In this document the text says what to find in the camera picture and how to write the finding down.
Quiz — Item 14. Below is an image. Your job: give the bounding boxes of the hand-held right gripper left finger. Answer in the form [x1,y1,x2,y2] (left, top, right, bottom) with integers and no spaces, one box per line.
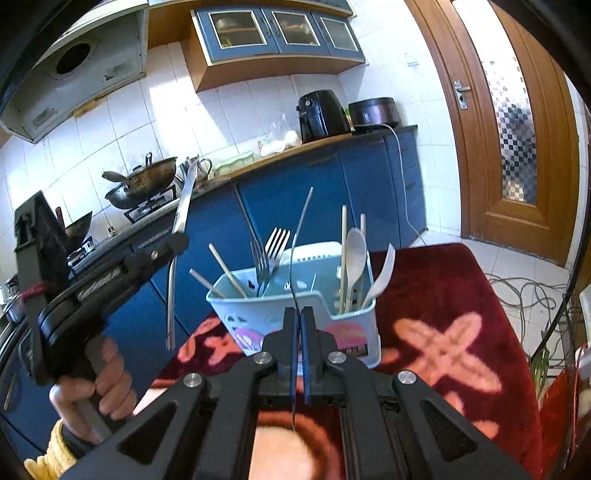
[60,307,298,480]

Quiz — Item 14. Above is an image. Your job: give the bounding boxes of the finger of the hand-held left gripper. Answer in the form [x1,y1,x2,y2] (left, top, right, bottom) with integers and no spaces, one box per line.
[121,232,191,278]

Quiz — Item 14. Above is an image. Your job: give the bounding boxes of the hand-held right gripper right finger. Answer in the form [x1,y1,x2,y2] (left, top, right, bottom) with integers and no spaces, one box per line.
[299,307,532,480]

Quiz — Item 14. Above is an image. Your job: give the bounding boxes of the metal knife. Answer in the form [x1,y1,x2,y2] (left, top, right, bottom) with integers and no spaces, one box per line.
[165,156,200,352]

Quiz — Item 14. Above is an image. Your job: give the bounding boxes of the light blue utensil box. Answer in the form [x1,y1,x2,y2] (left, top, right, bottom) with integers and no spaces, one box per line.
[205,241,382,370]

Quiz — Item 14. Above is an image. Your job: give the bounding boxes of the metal fork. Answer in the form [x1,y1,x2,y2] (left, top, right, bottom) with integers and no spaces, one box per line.
[256,227,291,297]
[250,240,271,296]

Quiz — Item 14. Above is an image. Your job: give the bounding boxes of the beige plastic spoon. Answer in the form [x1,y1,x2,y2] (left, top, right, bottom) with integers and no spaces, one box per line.
[345,227,369,313]

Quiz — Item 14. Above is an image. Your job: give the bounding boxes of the long bamboo chopstick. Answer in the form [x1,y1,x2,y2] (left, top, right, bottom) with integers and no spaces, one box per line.
[338,205,348,315]

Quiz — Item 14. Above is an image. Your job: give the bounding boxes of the thin metal utensil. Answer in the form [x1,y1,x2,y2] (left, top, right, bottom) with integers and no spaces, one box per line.
[290,186,315,432]

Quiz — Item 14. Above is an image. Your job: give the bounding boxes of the white chopstick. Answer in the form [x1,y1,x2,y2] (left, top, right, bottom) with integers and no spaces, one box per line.
[358,213,368,311]

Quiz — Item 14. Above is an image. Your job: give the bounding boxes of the person's left forearm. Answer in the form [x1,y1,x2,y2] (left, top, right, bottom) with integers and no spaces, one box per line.
[23,420,86,480]

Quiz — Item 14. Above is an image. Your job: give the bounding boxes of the person's left hand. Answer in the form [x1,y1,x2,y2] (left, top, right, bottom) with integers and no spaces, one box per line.
[48,339,137,446]

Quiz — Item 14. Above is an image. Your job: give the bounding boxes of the gas stove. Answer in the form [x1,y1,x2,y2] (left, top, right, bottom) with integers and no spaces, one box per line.
[67,185,181,268]

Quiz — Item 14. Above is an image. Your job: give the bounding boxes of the large black wok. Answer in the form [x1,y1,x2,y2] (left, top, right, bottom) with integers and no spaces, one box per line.
[104,156,178,209]

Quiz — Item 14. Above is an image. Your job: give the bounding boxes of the small black wok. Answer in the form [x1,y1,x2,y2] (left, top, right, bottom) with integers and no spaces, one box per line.
[55,210,93,254]

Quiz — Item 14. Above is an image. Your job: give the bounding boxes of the metal kettle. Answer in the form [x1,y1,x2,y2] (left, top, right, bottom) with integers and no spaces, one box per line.
[182,156,214,185]

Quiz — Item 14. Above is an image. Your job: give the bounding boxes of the pale green tray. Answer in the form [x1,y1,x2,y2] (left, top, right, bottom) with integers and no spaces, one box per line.
[213,152,256,178]

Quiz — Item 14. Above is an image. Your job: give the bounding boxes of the blue base cabinet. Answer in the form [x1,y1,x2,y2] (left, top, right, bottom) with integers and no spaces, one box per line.
[0,124,428,457]

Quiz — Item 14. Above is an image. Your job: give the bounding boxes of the red floral printed blanket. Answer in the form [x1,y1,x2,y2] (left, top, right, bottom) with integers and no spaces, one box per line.
[134,244,543,480]

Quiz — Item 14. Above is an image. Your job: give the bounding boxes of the clear plastic bag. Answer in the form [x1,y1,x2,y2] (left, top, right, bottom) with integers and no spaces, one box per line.
[259,113,301,158]

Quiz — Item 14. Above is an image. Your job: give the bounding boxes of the range hood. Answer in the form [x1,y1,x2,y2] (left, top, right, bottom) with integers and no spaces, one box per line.
[0,0,151,144]

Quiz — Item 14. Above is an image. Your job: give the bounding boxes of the black air fryer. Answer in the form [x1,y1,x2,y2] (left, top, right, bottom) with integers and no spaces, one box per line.
[297,90,352,144]

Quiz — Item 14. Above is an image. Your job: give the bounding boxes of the wooden door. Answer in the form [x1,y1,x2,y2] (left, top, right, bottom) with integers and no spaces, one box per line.
[406,0,583,268]

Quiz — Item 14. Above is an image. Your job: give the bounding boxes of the dark rice cooker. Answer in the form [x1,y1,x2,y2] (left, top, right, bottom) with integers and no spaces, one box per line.
[348,98,402,134]

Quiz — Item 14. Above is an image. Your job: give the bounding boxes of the white power cable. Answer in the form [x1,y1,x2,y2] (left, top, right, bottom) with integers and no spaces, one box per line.
[369,124,428,245]

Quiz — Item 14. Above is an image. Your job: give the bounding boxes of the tangled floor cables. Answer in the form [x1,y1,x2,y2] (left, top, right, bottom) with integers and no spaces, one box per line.
[485,272,573,370]

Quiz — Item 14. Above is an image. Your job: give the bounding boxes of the blue wall cabinet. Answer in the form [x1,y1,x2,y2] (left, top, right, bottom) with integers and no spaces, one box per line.
[182,0,368,93]

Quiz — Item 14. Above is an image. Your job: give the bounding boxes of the metal door handle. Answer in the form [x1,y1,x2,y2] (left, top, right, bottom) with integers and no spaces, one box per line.
[453,80,472,110]

